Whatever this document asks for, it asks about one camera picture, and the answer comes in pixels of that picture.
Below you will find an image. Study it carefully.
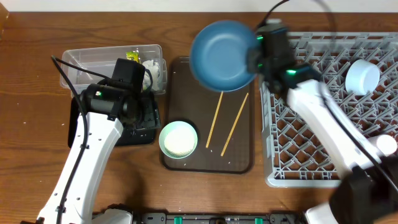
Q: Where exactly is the dark brown serving tray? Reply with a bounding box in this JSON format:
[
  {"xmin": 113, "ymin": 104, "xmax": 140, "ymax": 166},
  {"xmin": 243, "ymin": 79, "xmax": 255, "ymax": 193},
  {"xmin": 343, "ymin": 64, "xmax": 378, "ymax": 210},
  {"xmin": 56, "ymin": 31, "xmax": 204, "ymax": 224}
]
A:
[{"xmin": 161, "ymin": 57, "xmax": 254, "ymax": 174}]

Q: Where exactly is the dark blue plate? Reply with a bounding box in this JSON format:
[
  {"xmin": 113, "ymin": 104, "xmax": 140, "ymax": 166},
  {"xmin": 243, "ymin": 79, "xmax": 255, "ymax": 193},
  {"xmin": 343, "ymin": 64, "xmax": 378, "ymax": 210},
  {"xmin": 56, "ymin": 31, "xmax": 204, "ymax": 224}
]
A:
[{"xmin": 190, "ymin": 21, "xmax": 259, "ymax": 92}]

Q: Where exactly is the black plastic tray bin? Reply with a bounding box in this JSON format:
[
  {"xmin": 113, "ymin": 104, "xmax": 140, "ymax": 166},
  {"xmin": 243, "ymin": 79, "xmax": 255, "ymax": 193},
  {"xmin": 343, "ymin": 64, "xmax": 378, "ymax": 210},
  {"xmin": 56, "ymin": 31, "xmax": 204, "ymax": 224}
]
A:
[{"xmin": 68, "ymin": 98, "xmax": 156, "ymax": 148}]

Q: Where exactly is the right wooden chopstick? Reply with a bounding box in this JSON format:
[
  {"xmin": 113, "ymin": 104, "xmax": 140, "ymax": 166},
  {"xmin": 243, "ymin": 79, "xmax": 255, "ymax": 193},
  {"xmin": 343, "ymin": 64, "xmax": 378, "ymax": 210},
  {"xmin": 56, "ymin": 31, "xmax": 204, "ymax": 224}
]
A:
[{"xmin": 220, "ymin": 93, "xmax": 249, "ymax": 157}]

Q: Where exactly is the grey dishwasher rack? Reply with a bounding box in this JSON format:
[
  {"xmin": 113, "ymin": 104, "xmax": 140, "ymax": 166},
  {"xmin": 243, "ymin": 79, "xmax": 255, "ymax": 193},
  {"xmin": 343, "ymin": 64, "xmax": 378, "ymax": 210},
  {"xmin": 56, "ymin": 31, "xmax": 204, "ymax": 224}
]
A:
[{"xmin": 259, "ymin": 32, "xmax": 397, "ymax": 188}]

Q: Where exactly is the yellow green snack wrapper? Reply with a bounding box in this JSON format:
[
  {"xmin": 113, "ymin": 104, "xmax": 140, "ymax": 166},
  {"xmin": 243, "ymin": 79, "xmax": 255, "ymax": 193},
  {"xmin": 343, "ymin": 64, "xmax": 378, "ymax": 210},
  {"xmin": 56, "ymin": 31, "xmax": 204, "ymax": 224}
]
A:
[{"xmin": 126, "ymin": 49, "xmax": 141, "ymax": 63}]

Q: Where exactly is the wooden chopstick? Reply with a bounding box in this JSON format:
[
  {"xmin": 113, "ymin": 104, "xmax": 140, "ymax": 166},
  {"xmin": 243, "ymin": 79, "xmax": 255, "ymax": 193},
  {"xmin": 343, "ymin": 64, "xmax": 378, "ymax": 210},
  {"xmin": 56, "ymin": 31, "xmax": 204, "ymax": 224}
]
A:
[
  {"xmin": 220, "ymin": 93, "xmax": 249, "ymax": 157},
  {"xmin": 206, "ymin": 91, "xmax": 224, "ymax": 148}
]

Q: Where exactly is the light blue bowl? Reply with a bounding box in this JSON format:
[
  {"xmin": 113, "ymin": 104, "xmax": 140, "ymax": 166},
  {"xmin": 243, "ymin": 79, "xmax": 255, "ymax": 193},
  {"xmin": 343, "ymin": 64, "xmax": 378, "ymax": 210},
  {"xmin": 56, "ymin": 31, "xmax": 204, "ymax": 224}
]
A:
[{"xmin": 345, "ymin": 59, "xmax": 380, "ymax": 96}]

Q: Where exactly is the mint bowl with rice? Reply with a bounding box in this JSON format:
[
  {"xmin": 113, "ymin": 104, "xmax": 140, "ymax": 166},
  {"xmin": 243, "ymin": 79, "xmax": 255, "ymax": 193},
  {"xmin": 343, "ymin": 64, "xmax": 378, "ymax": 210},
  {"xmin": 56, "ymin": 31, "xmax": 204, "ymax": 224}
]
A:
[{"xmin": 159, "ymin": 121, "xmax": 198, "ymax": 159}]

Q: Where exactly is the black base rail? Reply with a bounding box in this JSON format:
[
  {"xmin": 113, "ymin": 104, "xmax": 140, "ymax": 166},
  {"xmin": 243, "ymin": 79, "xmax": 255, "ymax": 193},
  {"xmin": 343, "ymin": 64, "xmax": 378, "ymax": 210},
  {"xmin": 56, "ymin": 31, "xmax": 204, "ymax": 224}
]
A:
[{"xmin": 93, "ymin": 205, "xmax": 305, "ymax": 224}]

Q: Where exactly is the white tissue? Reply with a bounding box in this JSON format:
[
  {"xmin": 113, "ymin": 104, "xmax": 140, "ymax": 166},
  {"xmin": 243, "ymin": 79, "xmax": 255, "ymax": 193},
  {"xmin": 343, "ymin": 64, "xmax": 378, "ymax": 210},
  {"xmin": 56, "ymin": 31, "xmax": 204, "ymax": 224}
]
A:
[{"xmin": 142, "ymin": 60, "xmax": 162, "ymax": 91}]

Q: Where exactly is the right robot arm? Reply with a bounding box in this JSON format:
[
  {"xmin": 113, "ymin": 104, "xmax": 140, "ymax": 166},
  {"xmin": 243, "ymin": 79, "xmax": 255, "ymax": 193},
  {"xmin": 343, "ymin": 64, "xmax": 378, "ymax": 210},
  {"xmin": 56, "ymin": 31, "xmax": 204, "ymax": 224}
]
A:
[{"xmin": 248, "ymin": 24, "xmax": 397, "ymax": 223}]

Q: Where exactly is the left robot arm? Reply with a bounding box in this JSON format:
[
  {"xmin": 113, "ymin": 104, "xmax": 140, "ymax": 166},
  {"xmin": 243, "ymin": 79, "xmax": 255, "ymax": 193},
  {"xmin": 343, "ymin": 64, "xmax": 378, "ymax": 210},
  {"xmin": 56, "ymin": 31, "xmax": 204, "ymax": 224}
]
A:
[{"xmin": 36, "ymin": 83, "xmax": 160, "ymax": 223}]

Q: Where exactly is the left wooden chopstick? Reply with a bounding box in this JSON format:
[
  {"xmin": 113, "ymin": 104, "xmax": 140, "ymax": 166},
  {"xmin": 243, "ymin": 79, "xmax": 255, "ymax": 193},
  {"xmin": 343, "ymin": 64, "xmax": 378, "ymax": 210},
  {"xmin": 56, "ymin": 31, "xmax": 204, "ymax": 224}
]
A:
[{"xmin": 206, "ymin": 91, "xmax": 224, "ymax": 148}]

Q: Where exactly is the white pink cup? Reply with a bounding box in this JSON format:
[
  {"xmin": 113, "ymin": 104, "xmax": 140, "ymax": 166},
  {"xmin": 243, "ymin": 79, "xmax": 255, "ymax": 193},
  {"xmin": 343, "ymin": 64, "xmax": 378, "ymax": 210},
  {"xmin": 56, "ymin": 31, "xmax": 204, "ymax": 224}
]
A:
[{"xmin": 368, "ymin": 134, "xmax": 397, "ymax": 157}]

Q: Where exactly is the clear plastic waste bin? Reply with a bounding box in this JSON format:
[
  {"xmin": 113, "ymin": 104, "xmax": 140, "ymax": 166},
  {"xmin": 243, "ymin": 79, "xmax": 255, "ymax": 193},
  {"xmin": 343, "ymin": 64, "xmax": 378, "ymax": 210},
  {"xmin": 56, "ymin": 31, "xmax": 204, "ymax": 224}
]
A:
[{"xmin": 61, "ymin": 44, "xmax": 167, "ymax": 95}]

